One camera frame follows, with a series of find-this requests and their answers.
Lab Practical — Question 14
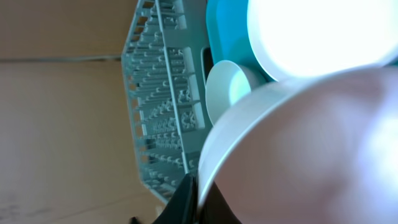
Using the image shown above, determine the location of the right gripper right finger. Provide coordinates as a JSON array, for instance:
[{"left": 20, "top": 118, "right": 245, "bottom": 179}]
[{"left": 198, "top": 184, "right": 241, "bottom": 224}]

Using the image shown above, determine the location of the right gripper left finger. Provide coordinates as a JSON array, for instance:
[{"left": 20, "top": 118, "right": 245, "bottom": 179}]
[{"left": 129, "top": 173, "right": 199, "bottom": 224}]

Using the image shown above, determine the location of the small pink bowl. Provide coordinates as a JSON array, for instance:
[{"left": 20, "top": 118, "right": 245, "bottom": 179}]
[{"left": 198, "top": 67, "right": 397, "bottom": 223}]

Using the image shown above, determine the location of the grey bowl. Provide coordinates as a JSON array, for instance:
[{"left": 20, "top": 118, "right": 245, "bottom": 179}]
[{"left": 205, "top": 60, "right": 266, "bottom": 124}]

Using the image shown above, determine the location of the grey dish rack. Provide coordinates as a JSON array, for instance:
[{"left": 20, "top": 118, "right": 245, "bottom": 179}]
[{"left": 121, "top": 0, "right": 212, "bottom": 203}]

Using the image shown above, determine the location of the teal serving tray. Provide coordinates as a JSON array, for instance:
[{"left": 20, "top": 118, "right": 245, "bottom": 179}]
[{"left": 206, "top": 0, "right": 274, "bottom": 80}]

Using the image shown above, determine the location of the large pink plate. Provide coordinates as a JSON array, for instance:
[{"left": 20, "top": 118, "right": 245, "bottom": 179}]
[{"left": 247, "top": 0, "right": 397, "bottom": 81}]

